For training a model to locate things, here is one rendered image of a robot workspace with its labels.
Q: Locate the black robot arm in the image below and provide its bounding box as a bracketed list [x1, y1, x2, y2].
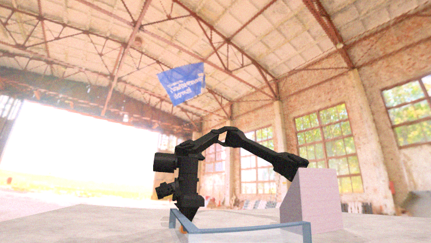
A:
[153, 126, 309, 199]

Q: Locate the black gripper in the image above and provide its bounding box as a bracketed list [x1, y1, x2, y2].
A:
[172, 174, 205, 222]

